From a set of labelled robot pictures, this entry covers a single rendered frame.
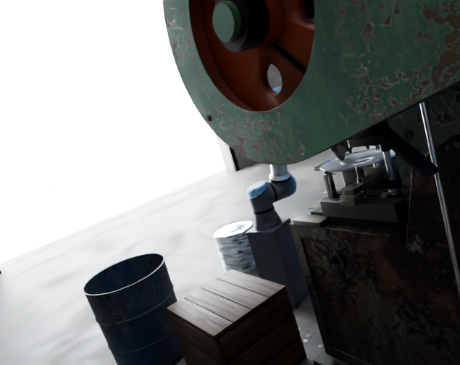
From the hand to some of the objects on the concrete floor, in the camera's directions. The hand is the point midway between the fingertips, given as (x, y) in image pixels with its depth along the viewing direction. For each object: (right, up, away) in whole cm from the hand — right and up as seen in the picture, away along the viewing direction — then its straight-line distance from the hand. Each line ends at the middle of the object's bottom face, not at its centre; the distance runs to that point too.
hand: (340, 157), depth 158 cm
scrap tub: (-83, -100, +52) cm, 140 cm away
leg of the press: (+22, -84, -27) cm, 91 cm away
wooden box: (-36, -92, +21) cm, 101 cm away
